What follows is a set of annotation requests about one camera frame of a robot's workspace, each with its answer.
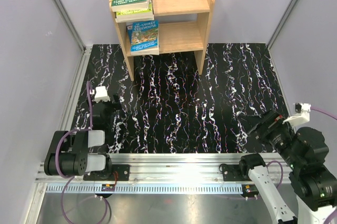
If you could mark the black marble pattern mat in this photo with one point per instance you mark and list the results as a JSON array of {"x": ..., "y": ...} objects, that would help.
[{"x": 168, "y": 107}]

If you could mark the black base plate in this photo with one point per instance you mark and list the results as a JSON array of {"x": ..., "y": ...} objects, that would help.
[
  {"x": 232, "y": 173},
  {"x": 120, "y": 171}
]

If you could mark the blue back-cover book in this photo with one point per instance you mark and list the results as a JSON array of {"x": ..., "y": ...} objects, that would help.
[{"x": 129, "y": 28}]

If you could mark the white slotted cable duct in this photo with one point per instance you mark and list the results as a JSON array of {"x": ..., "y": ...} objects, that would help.
[{"x": 214, "y": 189}]

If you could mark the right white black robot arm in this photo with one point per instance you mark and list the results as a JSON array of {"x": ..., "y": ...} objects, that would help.
[{"x": 305, "y": 153}]

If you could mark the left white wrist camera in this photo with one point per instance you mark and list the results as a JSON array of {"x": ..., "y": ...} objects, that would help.
[{"x": 101, "y": 94}]

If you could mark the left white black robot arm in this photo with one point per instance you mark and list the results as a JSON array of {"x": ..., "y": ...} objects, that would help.
[{"x": 69, "y": 151}]

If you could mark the lime green 65-Storey Treehouse book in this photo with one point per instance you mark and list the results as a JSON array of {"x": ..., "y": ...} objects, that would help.
[{"x": 137, "y": 15}]

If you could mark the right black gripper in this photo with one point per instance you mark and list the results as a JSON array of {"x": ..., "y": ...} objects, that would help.
[{"x": 265, "y": 124}]

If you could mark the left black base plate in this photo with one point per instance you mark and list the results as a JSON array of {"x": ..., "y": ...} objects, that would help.
[{"x": 120, "y": 171}]

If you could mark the aluminium mounting rail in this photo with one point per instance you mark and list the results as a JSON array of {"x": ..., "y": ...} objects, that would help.
[{"x": 175, "y": 168}]

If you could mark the blue 26-Storey Treehouse book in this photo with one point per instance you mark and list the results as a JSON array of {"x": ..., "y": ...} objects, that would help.
[{"x": 144, "y": 38}]

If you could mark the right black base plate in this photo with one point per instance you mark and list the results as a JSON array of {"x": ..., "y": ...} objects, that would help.
[{"x": 232, "y": 173}]

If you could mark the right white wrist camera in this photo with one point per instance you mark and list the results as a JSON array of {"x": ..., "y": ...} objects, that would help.
[{"x": 301, "y": 116}]

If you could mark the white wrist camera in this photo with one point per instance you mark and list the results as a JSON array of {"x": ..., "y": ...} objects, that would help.
[
  {"x": 301, "y": 116},
  {"x": 101, "y": 94}
]

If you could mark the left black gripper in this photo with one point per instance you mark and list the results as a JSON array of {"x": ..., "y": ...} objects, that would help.
[{"x": 115, "y": 106}]

